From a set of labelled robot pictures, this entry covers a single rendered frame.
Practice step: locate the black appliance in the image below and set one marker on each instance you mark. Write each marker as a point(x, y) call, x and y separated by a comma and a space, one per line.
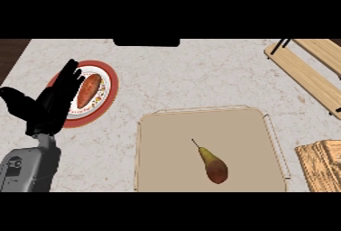
point(147, 42)

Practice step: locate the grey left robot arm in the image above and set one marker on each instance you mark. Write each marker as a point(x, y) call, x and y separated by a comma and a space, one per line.
point(27, 168)

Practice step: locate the green and brown pear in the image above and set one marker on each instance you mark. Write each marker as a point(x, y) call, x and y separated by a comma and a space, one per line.
point(215, 167)

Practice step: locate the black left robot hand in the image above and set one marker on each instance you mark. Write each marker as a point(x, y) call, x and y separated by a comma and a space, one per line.
point(49, 102)

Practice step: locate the beige tray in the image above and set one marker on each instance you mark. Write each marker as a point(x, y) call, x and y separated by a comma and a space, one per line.
point(209, 150)

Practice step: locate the orange sweet potato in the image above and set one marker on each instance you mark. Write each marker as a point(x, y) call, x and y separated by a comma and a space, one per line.
point(91, 90)

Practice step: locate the red and white patterned plate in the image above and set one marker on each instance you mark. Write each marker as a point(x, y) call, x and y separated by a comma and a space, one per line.
point(107, 90)

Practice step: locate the wooden tiered shelf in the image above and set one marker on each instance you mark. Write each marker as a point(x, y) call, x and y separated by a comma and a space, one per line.
point(310, 72)

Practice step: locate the wooden slatted crate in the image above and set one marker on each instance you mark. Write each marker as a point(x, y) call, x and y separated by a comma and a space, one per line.
point(322, 165)

